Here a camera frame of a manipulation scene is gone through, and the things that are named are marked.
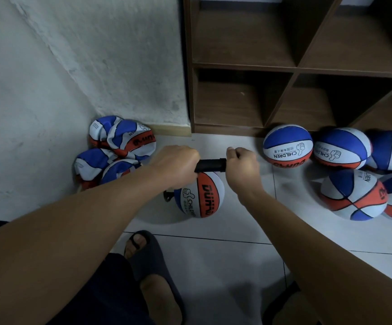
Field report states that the person's right forearm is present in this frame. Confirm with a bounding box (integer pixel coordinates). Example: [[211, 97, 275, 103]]
[[243, 188, 392, 325]]

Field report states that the person's left forearm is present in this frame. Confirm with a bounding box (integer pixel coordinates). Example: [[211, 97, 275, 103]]
[[0, 169, 170, 325]]

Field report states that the black sandal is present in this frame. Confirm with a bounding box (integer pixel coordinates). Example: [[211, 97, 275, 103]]
[[123, 230, 187, 325], [262, 284, 302, 325]]

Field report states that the brown wooden cubby shelf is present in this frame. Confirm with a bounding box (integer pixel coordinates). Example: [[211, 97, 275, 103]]
[[182, 0, 392, 138]]

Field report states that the person's left hand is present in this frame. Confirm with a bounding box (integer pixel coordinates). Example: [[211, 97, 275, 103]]
[[149, 145, 202, 190]]

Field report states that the person's left foot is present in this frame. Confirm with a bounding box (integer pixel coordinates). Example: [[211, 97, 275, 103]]
[[126, 235, 183, 325]]

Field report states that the black hand pump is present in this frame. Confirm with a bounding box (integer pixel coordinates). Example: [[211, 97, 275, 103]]
[[163, 158, 228, 202]]

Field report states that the person's right hand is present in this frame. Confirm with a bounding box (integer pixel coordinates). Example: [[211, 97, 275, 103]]
[[225, 147, 268, 206]]

